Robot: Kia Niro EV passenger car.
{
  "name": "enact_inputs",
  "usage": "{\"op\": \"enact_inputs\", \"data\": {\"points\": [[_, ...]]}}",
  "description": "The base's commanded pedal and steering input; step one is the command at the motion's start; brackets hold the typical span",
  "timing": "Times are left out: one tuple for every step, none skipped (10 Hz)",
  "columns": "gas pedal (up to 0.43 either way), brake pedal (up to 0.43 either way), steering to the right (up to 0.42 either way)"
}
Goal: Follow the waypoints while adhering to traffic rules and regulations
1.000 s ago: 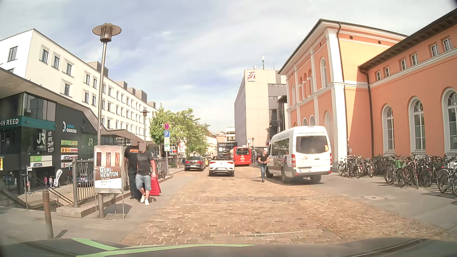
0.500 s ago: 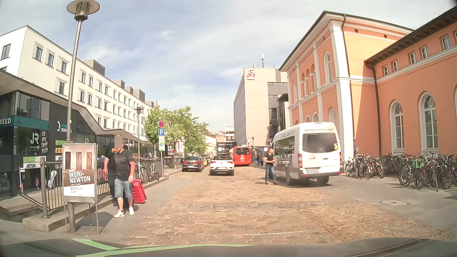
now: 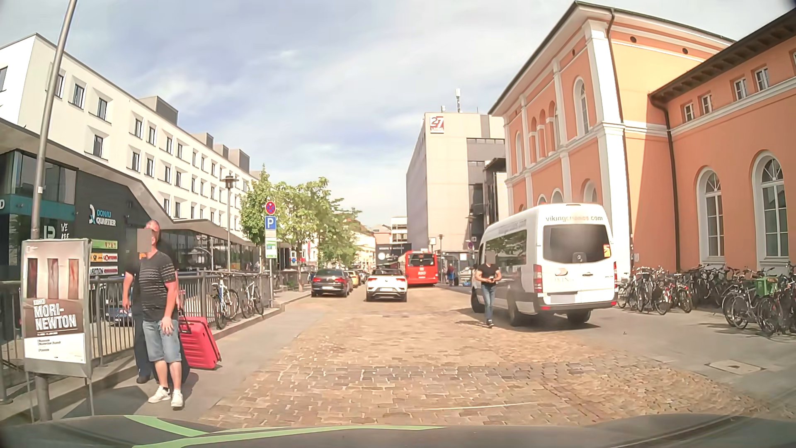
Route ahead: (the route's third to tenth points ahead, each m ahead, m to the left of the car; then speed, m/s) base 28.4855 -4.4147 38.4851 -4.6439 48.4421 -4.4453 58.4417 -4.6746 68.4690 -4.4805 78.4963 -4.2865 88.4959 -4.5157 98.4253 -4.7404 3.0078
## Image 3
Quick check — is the grey metal railing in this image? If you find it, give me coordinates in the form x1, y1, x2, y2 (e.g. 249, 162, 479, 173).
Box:
0, 270, 274, 405

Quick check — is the street lamp post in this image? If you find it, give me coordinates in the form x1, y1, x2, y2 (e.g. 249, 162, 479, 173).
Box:
221, 175, 238, 271

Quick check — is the red bus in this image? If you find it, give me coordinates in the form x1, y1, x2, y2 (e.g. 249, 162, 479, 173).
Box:
398, 251, 440, 287

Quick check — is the white car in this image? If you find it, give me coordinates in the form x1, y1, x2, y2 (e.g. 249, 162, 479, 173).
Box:
366, 268, 409, 302

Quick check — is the orange building with white trim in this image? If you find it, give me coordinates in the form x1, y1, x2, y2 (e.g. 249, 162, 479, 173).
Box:
489, 1, 796, 275

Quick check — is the beige tall building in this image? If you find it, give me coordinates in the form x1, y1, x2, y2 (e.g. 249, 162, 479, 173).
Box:
406, 88, 507, 253

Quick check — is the grey lamp post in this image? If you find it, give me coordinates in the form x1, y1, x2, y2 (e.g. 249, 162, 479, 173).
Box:
29, 0, 79, 421

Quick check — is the road sign post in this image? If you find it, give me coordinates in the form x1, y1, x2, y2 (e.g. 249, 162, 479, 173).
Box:
264, 200, 278, 308

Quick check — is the dark grey car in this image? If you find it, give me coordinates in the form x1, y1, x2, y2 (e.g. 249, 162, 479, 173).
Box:
311, 268, 352, 297

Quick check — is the car's own bonnet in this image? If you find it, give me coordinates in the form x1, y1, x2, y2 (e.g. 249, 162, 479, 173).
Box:
0, 413, 796, 448

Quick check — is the row of parked bicycles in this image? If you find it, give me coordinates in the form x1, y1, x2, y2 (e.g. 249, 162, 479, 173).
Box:
616, 261, 796, 337

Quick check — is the white building with dark shopfronts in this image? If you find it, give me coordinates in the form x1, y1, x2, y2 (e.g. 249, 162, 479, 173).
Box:
0, 34, 293, 281

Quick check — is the brown cobbled road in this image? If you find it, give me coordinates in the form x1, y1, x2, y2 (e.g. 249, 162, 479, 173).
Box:
198, 284, 772, 430

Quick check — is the bicycle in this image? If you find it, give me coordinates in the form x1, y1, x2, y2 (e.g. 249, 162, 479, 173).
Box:
209, 279, 241, 331
239, 278, 266, 318

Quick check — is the row of trees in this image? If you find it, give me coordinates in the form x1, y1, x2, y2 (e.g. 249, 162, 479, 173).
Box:
240, 166, 363, 270

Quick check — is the grey paved pavement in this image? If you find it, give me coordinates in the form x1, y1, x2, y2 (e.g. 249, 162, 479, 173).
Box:
0, 290, 330, 425

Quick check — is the white minibus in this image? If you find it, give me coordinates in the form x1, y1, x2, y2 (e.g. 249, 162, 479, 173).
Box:
470, 203, 619, 328

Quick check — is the grey paved forecourt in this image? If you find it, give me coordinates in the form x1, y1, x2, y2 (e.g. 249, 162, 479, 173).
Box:
435, 284, 796, 419

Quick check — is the poster board on pole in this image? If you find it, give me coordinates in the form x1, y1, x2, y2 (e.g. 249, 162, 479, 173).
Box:
20, 238, 95, 416

